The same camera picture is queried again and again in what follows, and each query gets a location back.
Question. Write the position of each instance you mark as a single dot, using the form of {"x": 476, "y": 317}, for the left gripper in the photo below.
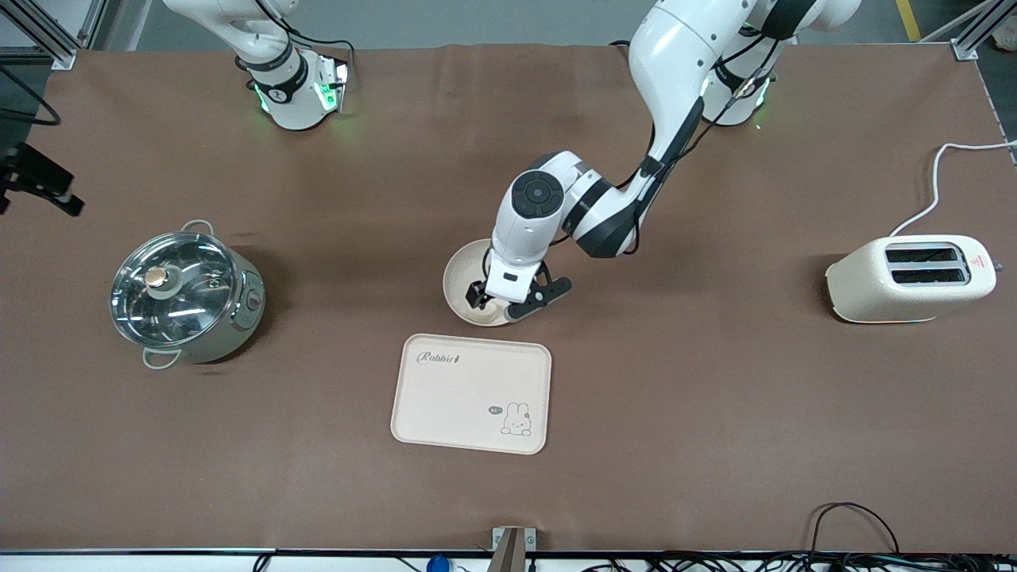
{"x": 477, "y": 295}

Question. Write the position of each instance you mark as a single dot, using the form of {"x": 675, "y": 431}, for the beige round bowl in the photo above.
{"x": 461, "y": 278}

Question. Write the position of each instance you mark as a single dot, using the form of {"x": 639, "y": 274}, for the white steamed bun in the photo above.
{"x": 497, "y": 308}

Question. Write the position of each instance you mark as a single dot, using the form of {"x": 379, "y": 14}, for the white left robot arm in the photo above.
{"x": 675, "y": 56}

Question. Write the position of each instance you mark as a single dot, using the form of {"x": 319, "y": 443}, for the cream rabbit print tray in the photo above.
{"x": 461, "y": 397}

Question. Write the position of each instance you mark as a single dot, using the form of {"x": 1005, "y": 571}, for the glass pot lid with knob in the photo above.
{"x": 191, "y": 302}

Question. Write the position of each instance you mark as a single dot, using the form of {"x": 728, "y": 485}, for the brown table cover mat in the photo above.
{"x": 318, "y": 199}

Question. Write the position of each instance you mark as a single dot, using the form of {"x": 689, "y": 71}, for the steel pot with glass lid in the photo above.
{"x": 238, "y": 326}

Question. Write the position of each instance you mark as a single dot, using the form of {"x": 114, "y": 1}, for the blue round object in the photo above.
{"x": 438, "y": 565}

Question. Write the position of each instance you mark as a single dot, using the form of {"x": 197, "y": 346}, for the cream two-slot toaster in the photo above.
{"x": 874, "y": 286}

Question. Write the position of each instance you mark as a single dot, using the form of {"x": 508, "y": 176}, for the aluminium frame profile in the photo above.
{"x": 981, "y": 28}
{"x": 40, "y": 32}

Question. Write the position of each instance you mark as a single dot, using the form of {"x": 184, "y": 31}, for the metal table edge bracket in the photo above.
{"x": 512, "y": 548}

